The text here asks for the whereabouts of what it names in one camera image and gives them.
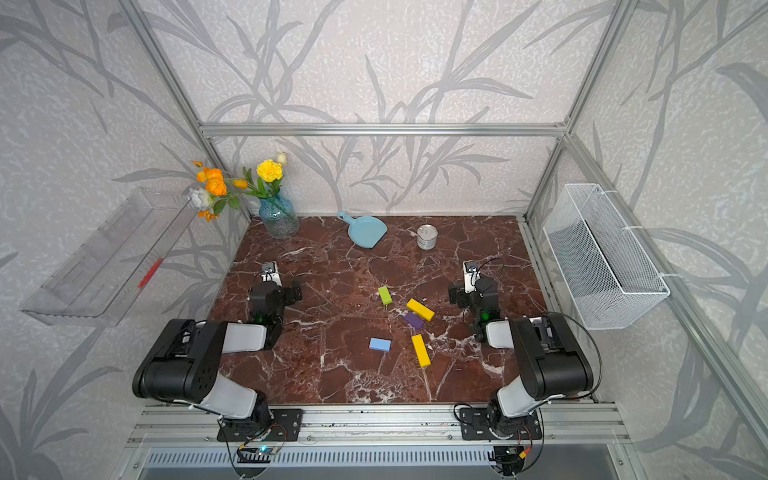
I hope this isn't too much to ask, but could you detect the yellow block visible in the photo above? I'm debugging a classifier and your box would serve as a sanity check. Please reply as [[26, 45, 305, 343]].
[[407, 299, 435, 321], [411, 334, 431, 368]]

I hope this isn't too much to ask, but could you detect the purple block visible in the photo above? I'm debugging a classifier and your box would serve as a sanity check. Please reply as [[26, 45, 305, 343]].
[[404, 312, 425, 330]]

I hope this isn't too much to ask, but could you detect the lime green block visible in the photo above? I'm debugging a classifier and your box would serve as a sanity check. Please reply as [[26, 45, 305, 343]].
[[378, 286, 392, 305]]

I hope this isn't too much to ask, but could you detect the light blue block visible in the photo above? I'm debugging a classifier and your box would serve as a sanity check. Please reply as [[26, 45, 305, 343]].
[[369, 338, 392, 352]]

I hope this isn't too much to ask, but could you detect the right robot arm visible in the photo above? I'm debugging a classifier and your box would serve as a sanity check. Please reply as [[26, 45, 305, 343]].
[[449, 261, 602, 425]]

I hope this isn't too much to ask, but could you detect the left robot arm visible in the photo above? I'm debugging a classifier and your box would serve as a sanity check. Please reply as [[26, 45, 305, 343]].
[[132, 262, 303, 429]]

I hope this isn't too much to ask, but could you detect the blue glass vase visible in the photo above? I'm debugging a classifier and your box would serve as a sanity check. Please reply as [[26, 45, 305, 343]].
[[259, 194, 300, 240]]

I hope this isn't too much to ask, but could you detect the small metal can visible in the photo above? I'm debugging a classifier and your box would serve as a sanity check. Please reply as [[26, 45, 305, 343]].
[[416, 224, 438, 250]]

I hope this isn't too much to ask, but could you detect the orange yellow flower bouquet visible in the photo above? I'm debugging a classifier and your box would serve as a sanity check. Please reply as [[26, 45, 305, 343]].
[[189, 152, 290, 222]]

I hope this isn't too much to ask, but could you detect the light blue dustpan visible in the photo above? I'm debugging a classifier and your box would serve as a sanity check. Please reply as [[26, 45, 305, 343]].
[[337, 212, 388, 249]]

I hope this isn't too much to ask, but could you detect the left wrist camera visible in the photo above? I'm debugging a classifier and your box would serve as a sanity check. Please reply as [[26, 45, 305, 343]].
[[260, 271, 282, 287]]

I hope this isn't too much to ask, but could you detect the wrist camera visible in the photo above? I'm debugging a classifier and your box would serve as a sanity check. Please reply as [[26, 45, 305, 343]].
[[464, 271, 481, 294], [260, 271, 282, 287]]

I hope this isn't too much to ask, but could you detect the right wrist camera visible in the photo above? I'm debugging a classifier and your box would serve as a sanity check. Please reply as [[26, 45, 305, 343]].
[[464, 271, 481, 294]]

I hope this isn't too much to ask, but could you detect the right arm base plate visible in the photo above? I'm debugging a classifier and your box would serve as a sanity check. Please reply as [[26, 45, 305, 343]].
[[452, 404, 543, 441]]

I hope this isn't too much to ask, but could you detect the white wire basket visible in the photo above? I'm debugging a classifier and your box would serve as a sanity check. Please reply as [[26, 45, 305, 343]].
[[543, 183, 670, 330]]

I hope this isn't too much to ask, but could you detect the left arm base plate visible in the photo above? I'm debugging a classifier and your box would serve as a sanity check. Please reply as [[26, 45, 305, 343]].
[[217, 408, 304, 444]]

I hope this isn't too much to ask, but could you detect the aluminium front rail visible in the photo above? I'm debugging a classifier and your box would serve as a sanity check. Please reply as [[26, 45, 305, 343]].
[[126, 402, 631, 448]]

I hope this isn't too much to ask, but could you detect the clear plastic wall tray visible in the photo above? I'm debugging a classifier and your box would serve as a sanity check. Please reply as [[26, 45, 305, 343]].
[[21, 188, 197, 327]]

